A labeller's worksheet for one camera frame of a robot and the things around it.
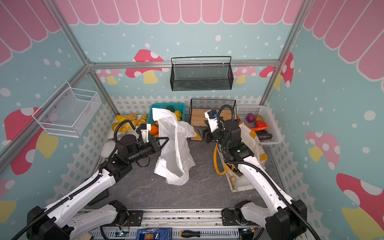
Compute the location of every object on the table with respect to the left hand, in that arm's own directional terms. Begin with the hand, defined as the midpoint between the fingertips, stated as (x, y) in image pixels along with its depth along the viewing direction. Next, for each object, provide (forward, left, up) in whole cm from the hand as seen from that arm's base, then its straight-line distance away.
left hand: (169, 142), depth 71 cm
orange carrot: (+25, -54, -20) cm, 62 cm away
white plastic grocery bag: (-11, -5, +5) cm, 13 cm away
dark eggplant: (+18, -57, -17) cm, 62 cm away
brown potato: (+39, -59, -22) cm, 74 cm away
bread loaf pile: (+35, +33, -24) cm, 54 cm away
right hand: (+7, -15, +6) cm, 17 cm away
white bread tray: (+22, +42, -25) cm, 54 cm away
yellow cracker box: (+14, -14, -15) cm, 24 cm away
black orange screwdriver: (-34, -12, -24) cm, 44 cm away
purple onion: (+37, -52, -21) cm, 67 cm away
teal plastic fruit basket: (-2, +7, +7) cm, 10 cm away
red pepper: (+30, -58, -20) cm, 68 cm away
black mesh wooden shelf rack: (+50, -14, -23) cm, 57 cm away
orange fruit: (+2, +7, +6) cm, 9 cm away
